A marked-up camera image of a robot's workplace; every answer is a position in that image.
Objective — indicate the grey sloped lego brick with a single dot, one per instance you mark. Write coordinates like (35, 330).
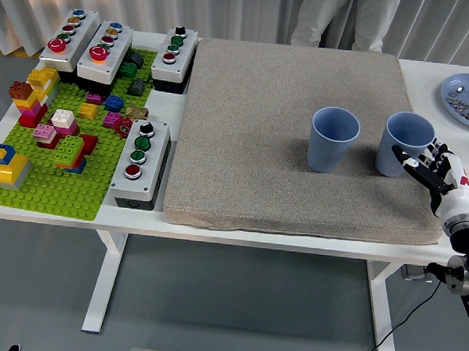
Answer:
(136, 87)

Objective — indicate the white five-button control box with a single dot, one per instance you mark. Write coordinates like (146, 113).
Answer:
(121, 41)
(86, 27)

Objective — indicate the person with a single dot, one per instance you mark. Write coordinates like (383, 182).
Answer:
(316, 17)

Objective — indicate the white four-button control box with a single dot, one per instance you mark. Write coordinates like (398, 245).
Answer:
(156, 151)
(186, 45)

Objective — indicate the grey power box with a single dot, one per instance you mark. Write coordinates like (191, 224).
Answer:
(413, 274)

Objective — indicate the green red blue lego stack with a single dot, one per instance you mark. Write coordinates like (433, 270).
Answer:
(69, 149)

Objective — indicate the grey-brown mat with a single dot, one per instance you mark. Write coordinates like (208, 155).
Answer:
(252, 145)

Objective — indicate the dark green lego brick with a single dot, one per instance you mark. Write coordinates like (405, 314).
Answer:
(128, 70)

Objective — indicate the pink magenta lego brick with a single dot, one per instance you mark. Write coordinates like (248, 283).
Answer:
(112, 120)

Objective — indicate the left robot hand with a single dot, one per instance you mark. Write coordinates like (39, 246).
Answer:
(14, 349)

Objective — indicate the dark grey curved lego brick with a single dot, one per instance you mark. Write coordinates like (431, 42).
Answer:
(136, 58)

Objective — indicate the white and magenta lego stack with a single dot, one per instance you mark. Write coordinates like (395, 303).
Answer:
(63, 118)

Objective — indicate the yellow lego brick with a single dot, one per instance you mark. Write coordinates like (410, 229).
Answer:
(88, 111)

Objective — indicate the yellow blue grey lego figure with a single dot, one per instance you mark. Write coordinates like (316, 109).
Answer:
(14, 168)

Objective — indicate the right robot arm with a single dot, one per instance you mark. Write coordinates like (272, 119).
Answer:
(464, 229)

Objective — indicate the blue ribbed cup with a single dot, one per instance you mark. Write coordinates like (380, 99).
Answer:
(327, 153)
(387, 157)

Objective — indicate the white table leg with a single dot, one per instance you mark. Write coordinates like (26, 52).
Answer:
(104, 279)
(383, 312)

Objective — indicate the tall multicolour lego tower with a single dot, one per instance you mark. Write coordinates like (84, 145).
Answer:
(33, 109)

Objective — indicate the blue lego brick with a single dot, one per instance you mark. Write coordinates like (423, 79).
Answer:
(114, 103)

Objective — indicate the green lego baseplate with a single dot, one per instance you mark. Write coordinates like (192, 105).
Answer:
(58, 196)

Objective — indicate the small magenta lego brick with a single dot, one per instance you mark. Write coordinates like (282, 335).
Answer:
(95, 98)

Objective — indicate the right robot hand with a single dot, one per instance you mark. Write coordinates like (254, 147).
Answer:
(454, 201)

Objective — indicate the pink and red lego stack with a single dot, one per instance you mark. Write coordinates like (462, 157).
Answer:
(45, 132)

